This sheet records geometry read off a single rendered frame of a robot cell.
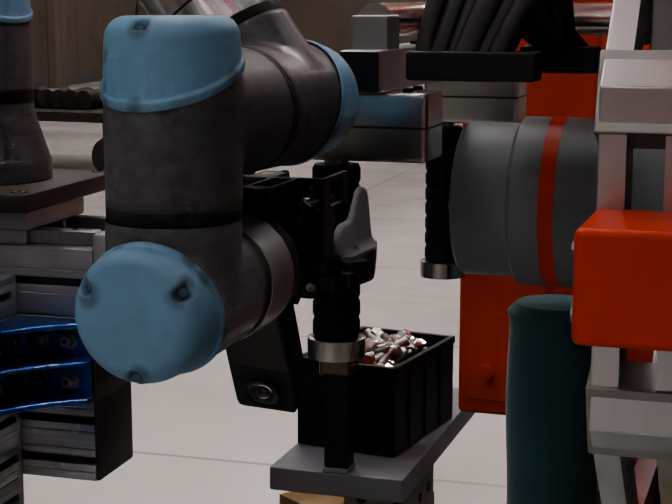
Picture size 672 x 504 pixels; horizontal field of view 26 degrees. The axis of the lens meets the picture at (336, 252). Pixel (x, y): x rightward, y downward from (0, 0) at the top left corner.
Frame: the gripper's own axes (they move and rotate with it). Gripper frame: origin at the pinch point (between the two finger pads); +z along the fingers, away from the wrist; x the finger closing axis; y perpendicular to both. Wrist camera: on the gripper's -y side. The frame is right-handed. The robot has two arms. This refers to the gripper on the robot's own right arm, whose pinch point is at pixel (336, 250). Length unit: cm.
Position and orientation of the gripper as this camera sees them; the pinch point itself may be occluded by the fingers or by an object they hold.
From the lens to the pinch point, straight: 108.9
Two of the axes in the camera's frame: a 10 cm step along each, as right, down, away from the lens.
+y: 0.0, -9.8, -1.7
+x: -9.5, -0.6, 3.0
